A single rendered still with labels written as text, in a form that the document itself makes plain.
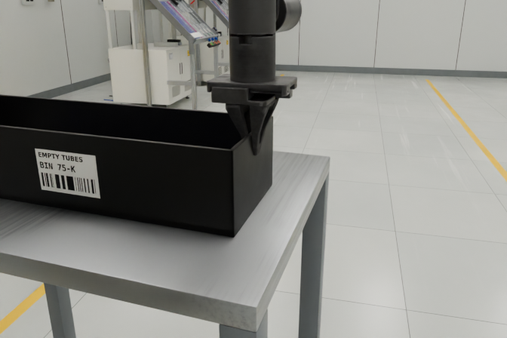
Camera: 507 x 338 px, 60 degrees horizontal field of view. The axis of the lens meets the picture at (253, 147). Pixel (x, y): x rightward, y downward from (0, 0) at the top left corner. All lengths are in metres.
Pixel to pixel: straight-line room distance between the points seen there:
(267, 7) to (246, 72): 0.08
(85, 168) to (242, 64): 0.25
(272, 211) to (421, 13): 6.77
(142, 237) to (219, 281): 0.13
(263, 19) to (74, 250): 0.34
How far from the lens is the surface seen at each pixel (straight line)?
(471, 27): 7.41
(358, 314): 1.74
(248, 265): 0.49
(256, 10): 0.52
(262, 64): 0.53
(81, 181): 0.63
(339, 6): 7.25
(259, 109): 0.53
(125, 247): 0.55
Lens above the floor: 1.07
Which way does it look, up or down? 18 degrees down
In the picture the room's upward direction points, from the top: straight up
